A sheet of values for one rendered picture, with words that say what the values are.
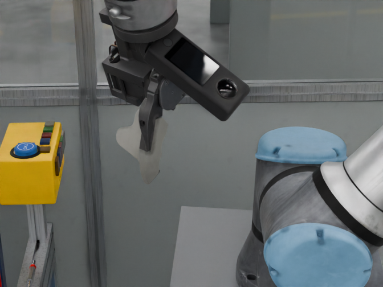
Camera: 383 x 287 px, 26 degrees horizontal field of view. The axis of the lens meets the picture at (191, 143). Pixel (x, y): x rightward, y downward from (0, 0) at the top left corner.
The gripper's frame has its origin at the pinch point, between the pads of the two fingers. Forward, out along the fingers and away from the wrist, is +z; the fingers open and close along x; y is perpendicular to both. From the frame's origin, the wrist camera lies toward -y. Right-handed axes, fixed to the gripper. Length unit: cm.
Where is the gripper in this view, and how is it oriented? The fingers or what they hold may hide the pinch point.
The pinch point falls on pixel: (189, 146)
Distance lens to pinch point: 102.0
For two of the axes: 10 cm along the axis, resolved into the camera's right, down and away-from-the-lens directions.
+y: -8.0, -3.3, 5.0
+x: -5.8, 6.5, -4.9
